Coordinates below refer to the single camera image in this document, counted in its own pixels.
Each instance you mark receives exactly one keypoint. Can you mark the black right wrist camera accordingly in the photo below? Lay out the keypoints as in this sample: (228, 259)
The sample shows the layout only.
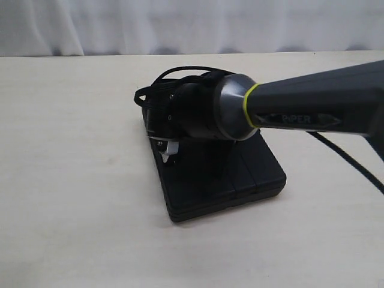
(165, 152)

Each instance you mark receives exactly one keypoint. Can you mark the black plastic case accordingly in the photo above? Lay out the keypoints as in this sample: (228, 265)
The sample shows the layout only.
(252, 173)

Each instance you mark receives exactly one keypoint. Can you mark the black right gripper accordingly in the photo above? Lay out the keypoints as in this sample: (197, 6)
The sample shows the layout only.
(162, 121)

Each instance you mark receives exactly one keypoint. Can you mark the white curtain backdrop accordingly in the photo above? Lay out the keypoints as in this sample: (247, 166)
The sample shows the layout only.
(67, 28)

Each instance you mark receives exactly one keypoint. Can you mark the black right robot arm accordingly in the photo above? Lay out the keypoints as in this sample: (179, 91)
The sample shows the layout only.
(212, 111)

